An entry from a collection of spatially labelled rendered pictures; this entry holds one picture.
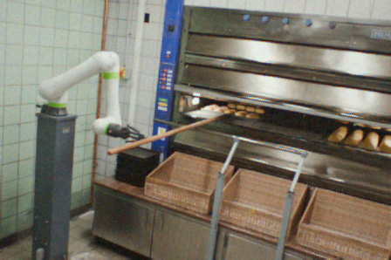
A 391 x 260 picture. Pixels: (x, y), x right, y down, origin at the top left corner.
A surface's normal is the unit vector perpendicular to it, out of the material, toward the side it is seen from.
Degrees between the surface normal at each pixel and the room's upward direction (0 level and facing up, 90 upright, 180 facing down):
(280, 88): 70
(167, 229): 90
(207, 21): 90
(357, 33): 92
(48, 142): 90
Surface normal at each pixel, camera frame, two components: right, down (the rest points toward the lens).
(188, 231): -0.47, 0.11
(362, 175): -0.40, -0.22
